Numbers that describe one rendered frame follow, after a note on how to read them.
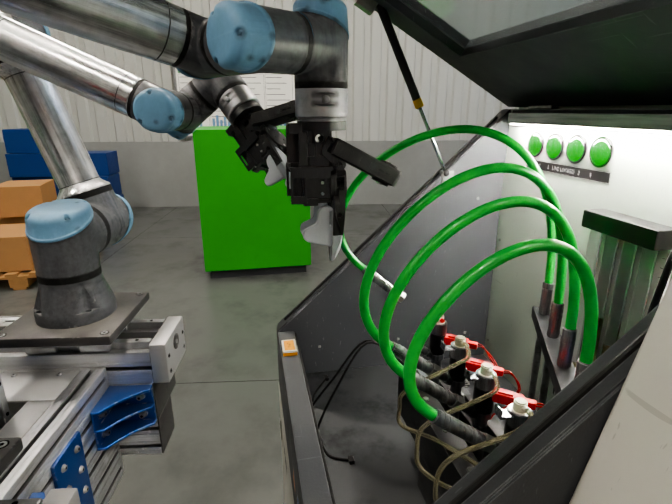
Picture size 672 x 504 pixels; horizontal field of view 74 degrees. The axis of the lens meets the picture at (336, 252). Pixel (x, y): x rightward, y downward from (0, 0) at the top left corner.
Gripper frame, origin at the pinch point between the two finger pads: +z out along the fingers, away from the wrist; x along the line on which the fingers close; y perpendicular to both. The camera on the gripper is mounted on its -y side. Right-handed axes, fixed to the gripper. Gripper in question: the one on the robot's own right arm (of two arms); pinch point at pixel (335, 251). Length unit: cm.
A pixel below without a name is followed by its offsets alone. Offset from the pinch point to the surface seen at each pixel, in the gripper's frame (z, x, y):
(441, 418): 12.1, 26.6, -7.0
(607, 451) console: 8.2, 38.4, -17.6
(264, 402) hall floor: 123, -135, 11
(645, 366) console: -0.3, 38.3, -19.7
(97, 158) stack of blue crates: 40, -587, 207
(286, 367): 28.3, -13.4, 7.6
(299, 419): 28.3, 3.1, 6.9
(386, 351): 7.6, 18.4, -2.9
